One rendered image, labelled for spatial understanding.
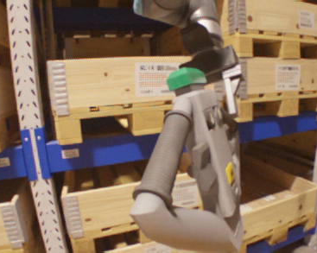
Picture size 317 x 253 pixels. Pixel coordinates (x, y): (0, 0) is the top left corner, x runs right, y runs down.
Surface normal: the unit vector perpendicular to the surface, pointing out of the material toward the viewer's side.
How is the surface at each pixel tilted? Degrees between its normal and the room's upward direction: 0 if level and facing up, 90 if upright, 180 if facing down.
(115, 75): 90
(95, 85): 90
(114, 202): 90
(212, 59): 62
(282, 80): 90
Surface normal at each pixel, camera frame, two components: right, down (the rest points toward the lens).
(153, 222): 0.46, 0.11
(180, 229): 0.81, -0.10
